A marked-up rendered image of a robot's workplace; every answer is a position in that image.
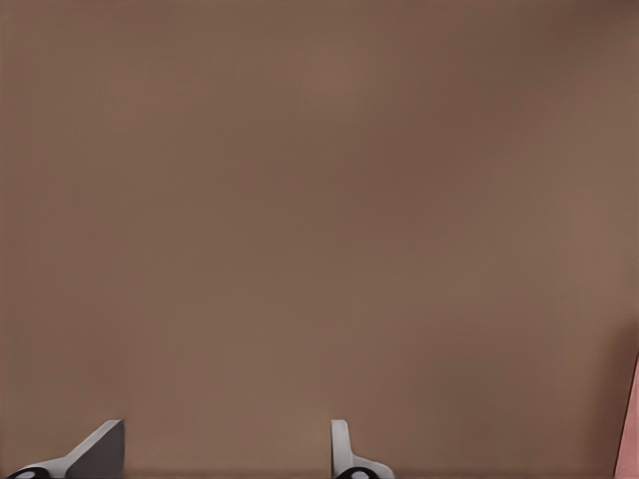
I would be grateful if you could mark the pink box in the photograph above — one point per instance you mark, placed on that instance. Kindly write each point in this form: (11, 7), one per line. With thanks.
(629, 434)

